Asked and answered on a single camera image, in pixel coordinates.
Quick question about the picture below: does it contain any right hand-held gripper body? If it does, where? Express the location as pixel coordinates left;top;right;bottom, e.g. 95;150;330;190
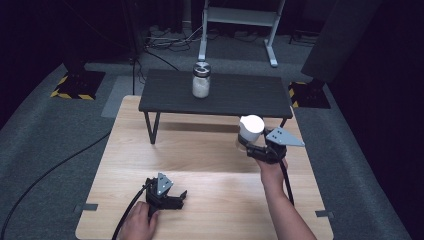
246;127;306;165

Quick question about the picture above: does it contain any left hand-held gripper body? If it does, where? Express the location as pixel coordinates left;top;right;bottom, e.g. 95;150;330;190
145;172;184;218

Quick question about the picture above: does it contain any white cup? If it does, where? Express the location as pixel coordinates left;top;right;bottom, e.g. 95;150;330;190
234;114;266;153

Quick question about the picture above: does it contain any black desktop shelf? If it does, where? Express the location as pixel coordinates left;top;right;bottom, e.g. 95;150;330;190
138;68;294;146

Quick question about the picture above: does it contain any glass jar with silver lid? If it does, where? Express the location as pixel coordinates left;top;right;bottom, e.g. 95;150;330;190
191;61;212;99

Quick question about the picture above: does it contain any person's right hand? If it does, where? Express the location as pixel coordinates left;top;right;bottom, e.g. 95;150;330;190
256;159;289;194

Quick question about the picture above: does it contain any person's left hand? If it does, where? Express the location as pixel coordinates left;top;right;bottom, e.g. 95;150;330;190
119;201;160;240

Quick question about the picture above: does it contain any black yellow-striped floor plate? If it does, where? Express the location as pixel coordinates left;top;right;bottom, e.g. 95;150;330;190
49;69;107;101
288;81;332;109

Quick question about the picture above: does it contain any grey panel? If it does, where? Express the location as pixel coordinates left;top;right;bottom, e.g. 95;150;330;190
300;0;383;84

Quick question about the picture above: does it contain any white metal stand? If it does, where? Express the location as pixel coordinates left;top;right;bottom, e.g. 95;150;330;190
198;0;288;68

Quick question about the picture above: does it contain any dark metal pole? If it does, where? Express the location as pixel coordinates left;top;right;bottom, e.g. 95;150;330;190
121;0;142;96

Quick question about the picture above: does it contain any left hand-held gripper cable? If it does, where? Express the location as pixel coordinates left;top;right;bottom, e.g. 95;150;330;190
111;184;151;240

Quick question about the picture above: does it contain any hand-held gripper cable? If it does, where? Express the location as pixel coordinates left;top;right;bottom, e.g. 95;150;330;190
111;184;151;240
279;159;296;206

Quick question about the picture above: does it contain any right hand-held gripper cable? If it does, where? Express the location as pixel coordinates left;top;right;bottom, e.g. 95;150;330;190
279;159;296;206

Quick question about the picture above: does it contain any black floor cable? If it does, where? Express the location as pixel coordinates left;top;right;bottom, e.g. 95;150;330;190
0;131;112;239

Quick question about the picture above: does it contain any bundle of floor cables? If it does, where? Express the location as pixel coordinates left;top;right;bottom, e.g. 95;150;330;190
144;24;204;53

